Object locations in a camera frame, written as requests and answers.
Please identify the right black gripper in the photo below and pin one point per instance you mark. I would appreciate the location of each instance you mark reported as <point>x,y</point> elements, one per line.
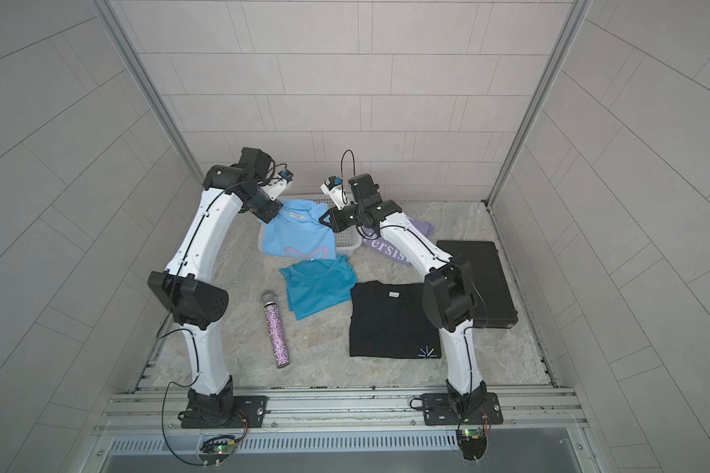
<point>338,219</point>

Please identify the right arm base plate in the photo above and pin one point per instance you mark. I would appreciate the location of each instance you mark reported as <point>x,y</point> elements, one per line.
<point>438,410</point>

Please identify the right circuit board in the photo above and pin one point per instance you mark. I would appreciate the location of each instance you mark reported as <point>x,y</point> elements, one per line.
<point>472,443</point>

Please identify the aluminium frame rail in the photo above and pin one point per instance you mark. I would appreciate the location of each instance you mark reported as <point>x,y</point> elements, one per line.
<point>152,411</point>

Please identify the left circuit board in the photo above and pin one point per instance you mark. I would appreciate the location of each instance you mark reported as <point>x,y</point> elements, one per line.
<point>219,446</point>

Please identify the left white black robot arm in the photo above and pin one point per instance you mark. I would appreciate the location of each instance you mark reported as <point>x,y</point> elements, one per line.
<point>184,288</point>

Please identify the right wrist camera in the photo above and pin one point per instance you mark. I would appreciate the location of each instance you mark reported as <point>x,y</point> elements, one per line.
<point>333,188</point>

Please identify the purple glitter microphone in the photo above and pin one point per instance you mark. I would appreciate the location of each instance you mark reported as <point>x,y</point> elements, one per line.
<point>275,329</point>

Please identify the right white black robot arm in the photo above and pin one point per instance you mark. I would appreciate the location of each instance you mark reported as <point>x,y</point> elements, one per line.
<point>449,299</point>

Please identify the circuit board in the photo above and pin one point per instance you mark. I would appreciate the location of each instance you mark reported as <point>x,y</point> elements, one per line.
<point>472,443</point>
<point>219,446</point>

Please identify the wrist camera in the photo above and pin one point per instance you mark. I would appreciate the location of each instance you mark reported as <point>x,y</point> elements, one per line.
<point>279,184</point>
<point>333,188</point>

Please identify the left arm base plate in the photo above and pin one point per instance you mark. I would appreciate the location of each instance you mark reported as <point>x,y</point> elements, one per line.
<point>247,411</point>

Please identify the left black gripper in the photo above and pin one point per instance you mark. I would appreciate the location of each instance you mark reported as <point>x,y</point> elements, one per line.
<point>267,210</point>

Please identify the light blue t-shirt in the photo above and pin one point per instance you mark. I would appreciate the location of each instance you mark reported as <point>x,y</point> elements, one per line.
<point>299,230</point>

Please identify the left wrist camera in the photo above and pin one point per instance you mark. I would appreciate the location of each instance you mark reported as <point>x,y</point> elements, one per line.
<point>279,184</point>

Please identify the black hard case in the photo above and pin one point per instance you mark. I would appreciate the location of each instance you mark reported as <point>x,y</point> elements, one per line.
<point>495,307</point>

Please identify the black t-shirt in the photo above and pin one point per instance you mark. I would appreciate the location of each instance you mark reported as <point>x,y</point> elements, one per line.
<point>388,321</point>

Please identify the teal t-shirt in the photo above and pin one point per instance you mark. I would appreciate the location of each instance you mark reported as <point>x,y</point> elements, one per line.
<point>315,285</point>

